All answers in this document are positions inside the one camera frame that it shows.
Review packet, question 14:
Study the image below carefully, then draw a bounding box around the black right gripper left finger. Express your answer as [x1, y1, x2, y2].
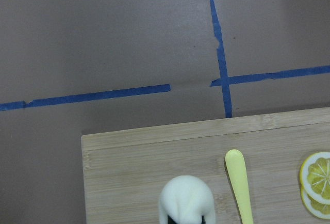
[167, 215, 176, 224]

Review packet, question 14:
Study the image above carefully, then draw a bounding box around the wooden cutting board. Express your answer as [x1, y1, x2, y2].
[81, 108, 329, 223]

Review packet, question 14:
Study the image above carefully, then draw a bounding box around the yellow plastic knife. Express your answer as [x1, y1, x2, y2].
[225, 149, 254, 224]

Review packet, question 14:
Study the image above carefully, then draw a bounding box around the hidden lemon slice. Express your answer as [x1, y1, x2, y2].
[301, 188, 329, 220]

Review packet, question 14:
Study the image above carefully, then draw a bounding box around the upper lemon slice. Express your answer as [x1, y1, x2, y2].
[300, 152, 329, 205]

